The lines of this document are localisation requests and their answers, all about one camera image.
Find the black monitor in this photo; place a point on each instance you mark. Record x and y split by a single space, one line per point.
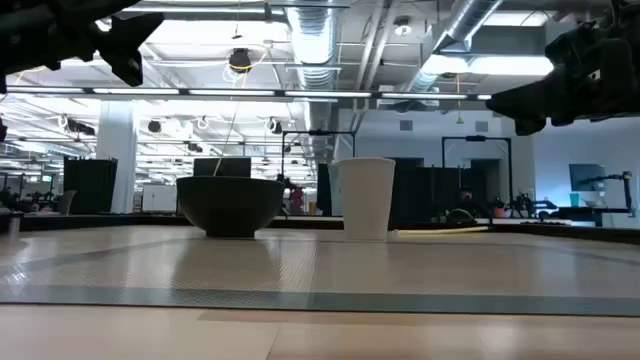
230 167

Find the black background robot arm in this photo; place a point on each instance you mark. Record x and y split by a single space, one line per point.
626 190

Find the bright ceiling light panel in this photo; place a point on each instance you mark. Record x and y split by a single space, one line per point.
510 65

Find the black metal frame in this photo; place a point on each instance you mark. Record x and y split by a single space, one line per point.
318 133
476 138

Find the white square column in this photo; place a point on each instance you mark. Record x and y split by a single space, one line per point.
116 155

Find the silver ribbed ventilation duct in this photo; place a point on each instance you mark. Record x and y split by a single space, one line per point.
314 35
467 20

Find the black round bowl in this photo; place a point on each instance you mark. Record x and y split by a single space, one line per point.
230 210

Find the wall-mounted screen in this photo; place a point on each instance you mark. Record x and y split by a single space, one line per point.
586 177

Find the person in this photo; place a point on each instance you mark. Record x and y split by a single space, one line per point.
297 199

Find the teal cup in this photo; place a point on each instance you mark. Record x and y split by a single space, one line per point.
574 200

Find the white cabinet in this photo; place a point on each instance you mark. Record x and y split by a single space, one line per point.
159 198

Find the long led light bar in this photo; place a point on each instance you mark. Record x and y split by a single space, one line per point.
230 92

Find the black partition panel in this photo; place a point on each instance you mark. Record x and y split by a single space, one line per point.
425 192
91 185

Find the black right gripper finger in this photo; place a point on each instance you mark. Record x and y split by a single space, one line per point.
525 100
531 126

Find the white paper cup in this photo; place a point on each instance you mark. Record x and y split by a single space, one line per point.
365 200

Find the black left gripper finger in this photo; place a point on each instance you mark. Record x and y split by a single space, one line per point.
127 65
132 32

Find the grey textured table mat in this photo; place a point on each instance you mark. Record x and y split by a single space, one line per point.
320 270

